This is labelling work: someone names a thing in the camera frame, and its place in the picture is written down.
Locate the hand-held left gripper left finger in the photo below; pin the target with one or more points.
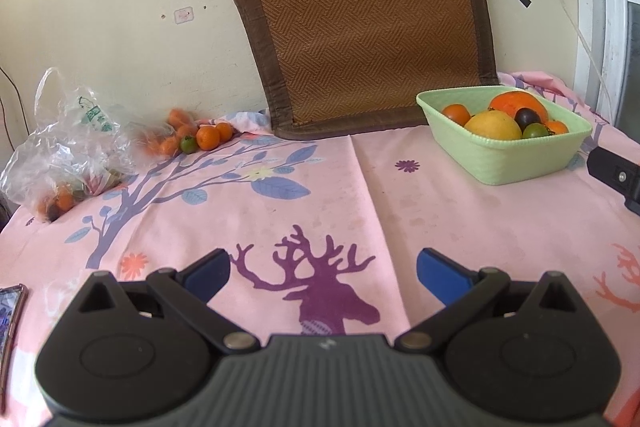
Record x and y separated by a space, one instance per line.
210 274

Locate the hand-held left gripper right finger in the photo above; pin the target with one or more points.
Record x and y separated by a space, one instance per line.
440 274

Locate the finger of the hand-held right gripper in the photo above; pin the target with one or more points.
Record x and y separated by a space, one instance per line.
617 179

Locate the small tangerine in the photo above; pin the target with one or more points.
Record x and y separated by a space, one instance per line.
557 127
63 200

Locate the small green fruit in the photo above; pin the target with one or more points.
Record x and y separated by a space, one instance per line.
535 131
188 144

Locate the dark purple plum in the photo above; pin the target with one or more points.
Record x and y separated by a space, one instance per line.
526 118

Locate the light green plastic basket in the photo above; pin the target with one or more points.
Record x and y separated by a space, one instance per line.
500 162

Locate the large orange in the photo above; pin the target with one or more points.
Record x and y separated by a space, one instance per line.
510 103

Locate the large yellow citrus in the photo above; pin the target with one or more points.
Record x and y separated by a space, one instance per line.
492 127

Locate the small orange tomato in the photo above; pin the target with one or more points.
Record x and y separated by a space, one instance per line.
456 114

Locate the pink printed bedsheet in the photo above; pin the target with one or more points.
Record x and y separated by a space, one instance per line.
450 217

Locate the pile of small tangerines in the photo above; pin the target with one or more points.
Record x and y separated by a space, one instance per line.
207 138

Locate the clear plastic bag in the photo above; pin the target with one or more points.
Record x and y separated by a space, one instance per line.
65 147

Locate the smartphone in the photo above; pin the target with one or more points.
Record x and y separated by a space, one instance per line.
10 337

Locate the brown woven mat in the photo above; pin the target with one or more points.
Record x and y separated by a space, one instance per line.
360 22

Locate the white window frame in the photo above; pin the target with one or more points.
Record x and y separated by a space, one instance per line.
600 7

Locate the small wall sticker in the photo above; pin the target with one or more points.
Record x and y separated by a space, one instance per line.
183 15

